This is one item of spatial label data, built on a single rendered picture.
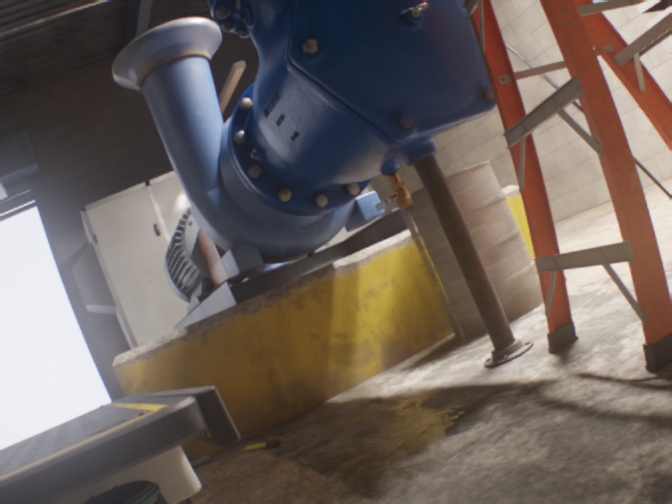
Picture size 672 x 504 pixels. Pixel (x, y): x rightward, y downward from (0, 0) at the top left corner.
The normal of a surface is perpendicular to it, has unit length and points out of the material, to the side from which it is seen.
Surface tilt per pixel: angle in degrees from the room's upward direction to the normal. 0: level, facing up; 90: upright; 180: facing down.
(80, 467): 90
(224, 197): 90
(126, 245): 90
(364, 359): 90
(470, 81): 104
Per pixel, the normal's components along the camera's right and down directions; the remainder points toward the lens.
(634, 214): 0.07, -0.15
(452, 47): 0.51, -0.14
